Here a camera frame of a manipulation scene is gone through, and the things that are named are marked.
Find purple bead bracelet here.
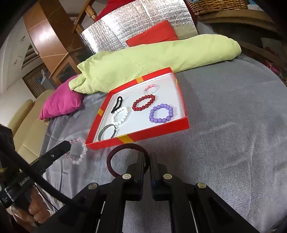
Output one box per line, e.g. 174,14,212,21
149,103,174,124

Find black cable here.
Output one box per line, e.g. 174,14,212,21
0,143,74,206

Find pink crystal bead bracelet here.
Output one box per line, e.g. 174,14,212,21
143,83,160,96

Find wooden shelf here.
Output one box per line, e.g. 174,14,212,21
197,10,286,71

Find red jewelry box tray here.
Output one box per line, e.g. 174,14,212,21
86,67,190,150

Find wooden cabinet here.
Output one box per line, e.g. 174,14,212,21
23,1,90,86

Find left hand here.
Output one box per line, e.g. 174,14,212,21
10,186,50,232

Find red bead bracelet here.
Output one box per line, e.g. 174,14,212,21
131,94,156,112

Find pale pink bead bracelet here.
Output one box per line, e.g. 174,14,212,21
66,137,88,166

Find light green folded blanket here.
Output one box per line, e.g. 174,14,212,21
69,34,241,94

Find grey bed cover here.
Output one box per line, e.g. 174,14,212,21
40,55,286,232

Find wicker basket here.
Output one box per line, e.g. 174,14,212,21
185,0,249,16

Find magenta pillow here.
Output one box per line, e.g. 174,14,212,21
39,75,83,120

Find silver foil insulation sheet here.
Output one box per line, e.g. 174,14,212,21
80,0,198,54

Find white bead bracelet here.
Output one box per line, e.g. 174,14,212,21
111,106,131,126

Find black hair clip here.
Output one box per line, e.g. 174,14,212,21
111,96,123,114

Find red pillow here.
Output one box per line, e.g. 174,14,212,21
126,20,178,47

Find dark red hair tie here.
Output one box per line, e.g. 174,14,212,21
105,143,150,177

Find beige sofa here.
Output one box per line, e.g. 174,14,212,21
8,89,54,164

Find silver metal bangle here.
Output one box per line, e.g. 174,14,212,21
98,124,117,141

